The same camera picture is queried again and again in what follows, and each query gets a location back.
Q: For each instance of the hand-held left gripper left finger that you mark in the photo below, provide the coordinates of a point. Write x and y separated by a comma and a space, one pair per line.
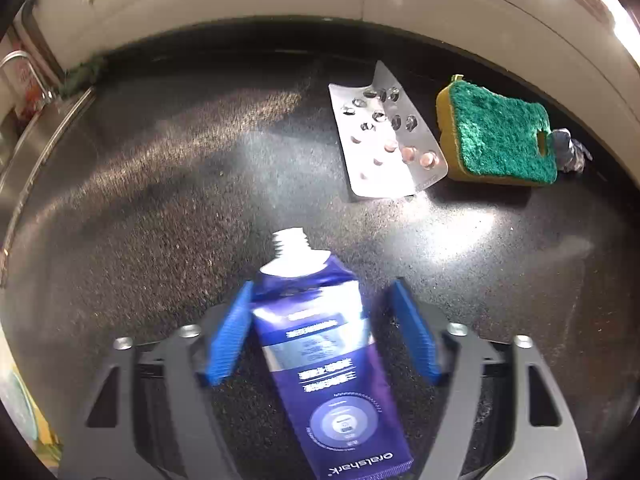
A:
227, 335

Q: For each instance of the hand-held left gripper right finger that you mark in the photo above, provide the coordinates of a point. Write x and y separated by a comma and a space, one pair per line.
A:
415, 330

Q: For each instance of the purple toothpaste tube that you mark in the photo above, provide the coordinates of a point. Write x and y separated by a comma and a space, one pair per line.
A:
330, 370

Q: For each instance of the silver pill blister pack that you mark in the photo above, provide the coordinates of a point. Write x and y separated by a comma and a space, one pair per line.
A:
385, 145

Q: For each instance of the green and yellow sponge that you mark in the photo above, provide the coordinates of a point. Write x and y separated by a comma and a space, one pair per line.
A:
495, 130

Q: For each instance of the dark blue crumpled wrapper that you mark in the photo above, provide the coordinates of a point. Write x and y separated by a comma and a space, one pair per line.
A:
570, 152

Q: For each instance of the stainless steel sink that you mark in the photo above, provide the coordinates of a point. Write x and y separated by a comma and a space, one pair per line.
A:
30, 160

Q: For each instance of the dark green cloth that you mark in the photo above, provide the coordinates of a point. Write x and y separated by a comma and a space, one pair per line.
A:
82, 77

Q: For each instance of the chrome faucet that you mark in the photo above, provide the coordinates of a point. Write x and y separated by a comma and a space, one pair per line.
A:
20, 57

